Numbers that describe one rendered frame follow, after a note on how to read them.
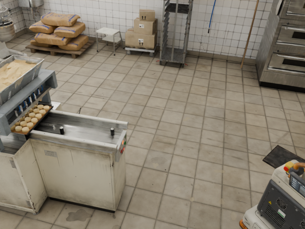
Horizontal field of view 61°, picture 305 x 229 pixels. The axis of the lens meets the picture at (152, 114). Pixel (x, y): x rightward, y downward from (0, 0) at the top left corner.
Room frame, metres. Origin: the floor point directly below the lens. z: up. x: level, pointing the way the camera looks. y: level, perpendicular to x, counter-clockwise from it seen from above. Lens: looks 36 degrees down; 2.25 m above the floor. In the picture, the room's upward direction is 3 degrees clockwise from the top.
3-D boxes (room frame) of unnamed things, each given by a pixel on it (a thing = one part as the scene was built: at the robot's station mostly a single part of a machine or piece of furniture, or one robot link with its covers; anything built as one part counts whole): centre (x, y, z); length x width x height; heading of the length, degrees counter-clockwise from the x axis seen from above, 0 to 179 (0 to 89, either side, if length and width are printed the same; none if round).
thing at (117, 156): (1.56, 0.25, 0.77); 0.24 x 0.04 x 0.14; 170
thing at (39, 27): (5.38, 2.28, 0.47); 0.72 x 0.42 x 0.17; 168
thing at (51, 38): (5.09, 2.08, 0.32); 0.72 x 0.42 x 0.17; 82
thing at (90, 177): (1.62, 0.60, 0.45); 0.70 x 0.34 x 0.90; 80
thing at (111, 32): (5.36, 0.99, 0.23); 0.45 x 0.45 x 0.46; 70
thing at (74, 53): (5.31, 2.03, 0.06); 1.20 x 0.80 x 0.11; 80
